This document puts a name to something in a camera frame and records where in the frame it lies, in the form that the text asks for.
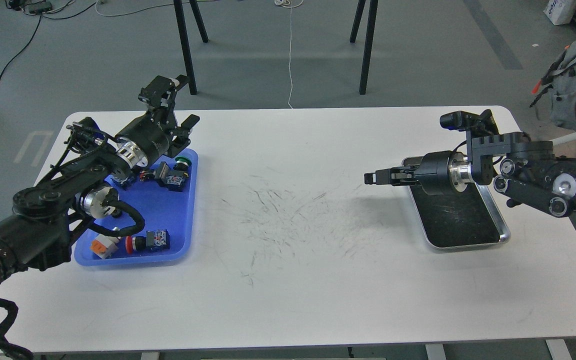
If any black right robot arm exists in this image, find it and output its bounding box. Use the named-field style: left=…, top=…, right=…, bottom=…
left=364, top=109, right=576, bottom=218

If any white cable on floor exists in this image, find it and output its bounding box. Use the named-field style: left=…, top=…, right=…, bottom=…
left=274, top=0, right=305, bottom=110

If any blue plastic tray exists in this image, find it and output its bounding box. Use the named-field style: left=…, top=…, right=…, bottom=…
left=73, top=148, right=200, bottom=267

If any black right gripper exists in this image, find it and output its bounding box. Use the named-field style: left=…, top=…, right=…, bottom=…
left=364, top=151, right=474, bottom=196

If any green push button switch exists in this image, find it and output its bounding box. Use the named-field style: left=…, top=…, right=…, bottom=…
left=153, top=156, right=192, bottom=192

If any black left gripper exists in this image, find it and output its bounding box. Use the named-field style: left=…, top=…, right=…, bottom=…
left=115, top=75, right=201, bottom=168

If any black cable on floor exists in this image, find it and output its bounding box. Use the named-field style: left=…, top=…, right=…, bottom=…
left=0, top=0, right=99, bottom=123

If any black power adapter on floor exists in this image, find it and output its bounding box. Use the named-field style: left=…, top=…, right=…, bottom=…
left=5, top=0, right=54, bottom=16

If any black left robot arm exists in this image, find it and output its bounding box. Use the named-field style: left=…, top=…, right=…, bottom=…
left=0, top=74, right=199, bottom=360

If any white cardboard box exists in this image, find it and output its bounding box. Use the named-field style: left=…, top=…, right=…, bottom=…
left=542, top=0, right=576, bottom=27

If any red push button switch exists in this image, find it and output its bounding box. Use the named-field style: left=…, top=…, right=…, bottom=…
left=125, top=228, right=170, bottom=255

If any black table leg pair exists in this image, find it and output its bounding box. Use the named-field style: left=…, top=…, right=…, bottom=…
left=349, top=0, right=379, bottom=95
left=173, top=0, right=210, bottom=95

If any orange white switch module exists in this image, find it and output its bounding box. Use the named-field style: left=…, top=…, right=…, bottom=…
left=89, top=234, right=121, bottom=260

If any yellow push button switch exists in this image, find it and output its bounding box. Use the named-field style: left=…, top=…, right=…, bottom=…
left=109, top=175, right=133, bottom=191

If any metal tray with black mat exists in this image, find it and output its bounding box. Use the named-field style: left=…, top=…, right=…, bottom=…
left=409, top=183, right=511, bottom=251

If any black table leg pair right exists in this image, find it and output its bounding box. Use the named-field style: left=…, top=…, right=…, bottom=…
left=349, top=0, right=379, bottom=95

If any black table leg pair left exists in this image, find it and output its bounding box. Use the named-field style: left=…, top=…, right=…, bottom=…
left=173, top=0, right=210, bottom=95

